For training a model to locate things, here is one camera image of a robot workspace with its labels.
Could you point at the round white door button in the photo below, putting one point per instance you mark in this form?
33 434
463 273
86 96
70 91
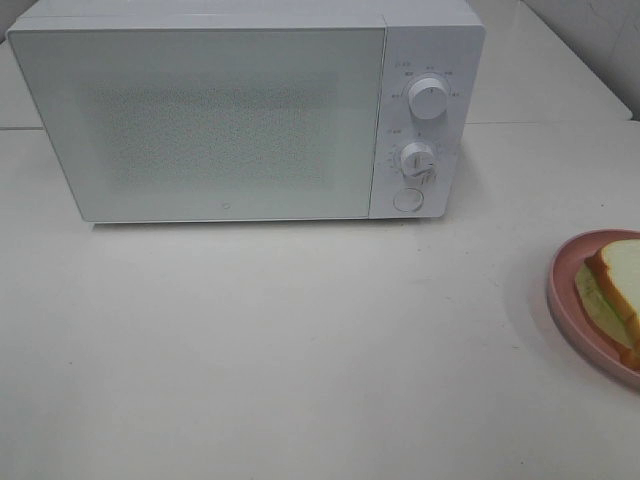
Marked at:
408 200

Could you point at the white microwave door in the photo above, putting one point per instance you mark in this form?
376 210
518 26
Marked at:
159 126

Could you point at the pink round plate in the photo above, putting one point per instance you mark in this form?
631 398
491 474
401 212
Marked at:
568 313

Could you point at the sandwich with lettuce and cheese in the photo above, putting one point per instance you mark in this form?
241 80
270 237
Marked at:
608 287

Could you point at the lower white timer knob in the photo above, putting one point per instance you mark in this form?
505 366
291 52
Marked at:
416 159

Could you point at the white microwave oven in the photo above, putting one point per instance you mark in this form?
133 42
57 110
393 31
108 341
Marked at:
420 37

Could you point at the upper white round knob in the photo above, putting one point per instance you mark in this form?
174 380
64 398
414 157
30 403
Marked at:
428 96

